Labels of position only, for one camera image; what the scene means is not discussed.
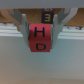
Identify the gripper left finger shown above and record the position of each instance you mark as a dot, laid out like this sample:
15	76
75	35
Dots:
21	22

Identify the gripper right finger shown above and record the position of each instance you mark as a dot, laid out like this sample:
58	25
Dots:
61	20

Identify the pink block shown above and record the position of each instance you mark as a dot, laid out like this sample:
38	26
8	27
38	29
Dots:
40	38

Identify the purple block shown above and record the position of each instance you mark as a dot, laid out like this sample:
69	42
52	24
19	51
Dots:
47	17

